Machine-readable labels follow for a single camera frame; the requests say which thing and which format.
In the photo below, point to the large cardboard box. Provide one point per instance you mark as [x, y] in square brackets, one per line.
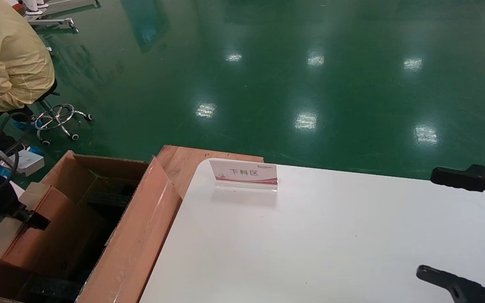
[141, 235]

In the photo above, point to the brown wooden board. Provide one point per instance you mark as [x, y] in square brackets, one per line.
[187, 162]

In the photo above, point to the blue shoe cover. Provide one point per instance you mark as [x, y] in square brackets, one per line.
[23, 125]

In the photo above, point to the small cardboard box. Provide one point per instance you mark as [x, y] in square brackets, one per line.
[57, 235]

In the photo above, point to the white metal stand frame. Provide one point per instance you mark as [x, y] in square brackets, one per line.
[53, 12]

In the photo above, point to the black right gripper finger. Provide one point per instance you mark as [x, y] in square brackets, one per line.
[465, 179]
[453, 284]

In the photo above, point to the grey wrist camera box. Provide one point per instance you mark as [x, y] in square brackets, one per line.
[30, 163]

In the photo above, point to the acrylic sign with red print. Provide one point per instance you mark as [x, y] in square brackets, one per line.
[244, 174]

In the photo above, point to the person in yellow coat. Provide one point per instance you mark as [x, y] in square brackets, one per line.
[6, 54]

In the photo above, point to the chrome stool base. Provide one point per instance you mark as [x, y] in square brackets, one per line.
[59, 118]

